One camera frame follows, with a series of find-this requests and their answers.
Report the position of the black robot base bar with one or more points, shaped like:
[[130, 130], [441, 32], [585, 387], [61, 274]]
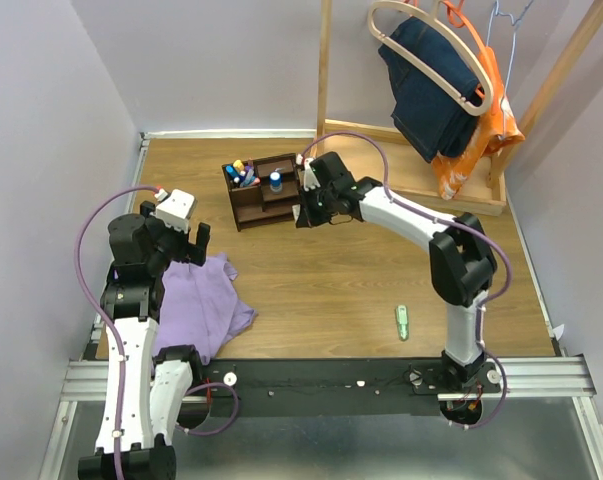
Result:
[[348, 386]]

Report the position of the dark brown wooden desk organizer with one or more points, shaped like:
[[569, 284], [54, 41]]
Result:
[[257, 205]]

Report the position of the dark blue jeans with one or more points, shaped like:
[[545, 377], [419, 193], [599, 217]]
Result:
[[430, 120]]

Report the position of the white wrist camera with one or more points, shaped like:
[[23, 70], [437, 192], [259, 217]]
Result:
[[175, 208], [310, 181]]

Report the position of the purple cloth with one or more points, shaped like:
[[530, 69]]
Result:
[[201, 307]]

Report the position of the wooden clothes rack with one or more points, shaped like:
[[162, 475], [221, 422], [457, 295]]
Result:
[[484, 191]]

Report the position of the orange cloth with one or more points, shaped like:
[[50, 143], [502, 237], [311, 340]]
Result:
[[495, 130]]

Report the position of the blue and grey cylinder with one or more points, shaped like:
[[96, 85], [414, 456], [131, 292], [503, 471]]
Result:
[[275, 182]]

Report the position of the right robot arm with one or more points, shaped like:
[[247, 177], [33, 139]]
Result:
[[462, 265]]

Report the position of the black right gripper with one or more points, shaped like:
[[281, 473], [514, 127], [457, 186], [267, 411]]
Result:
[[306, 217]]

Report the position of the wooden clothes hanger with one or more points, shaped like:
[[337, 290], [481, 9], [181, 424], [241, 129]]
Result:
[[434, 48]]

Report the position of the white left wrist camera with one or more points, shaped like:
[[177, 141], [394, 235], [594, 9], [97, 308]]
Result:
[[175, 208]]

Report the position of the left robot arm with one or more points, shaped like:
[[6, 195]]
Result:
[[144, 388]]

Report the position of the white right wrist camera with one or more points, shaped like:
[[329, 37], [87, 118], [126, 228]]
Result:
[[310, 181]]

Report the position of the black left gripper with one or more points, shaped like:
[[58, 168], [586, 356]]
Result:
[[191, 253]]

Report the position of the green stapler remover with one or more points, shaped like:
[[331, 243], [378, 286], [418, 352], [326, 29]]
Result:
[[402, 322]]

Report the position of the orange plastic hanger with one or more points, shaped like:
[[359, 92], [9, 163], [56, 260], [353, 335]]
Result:
[[457, 19]]

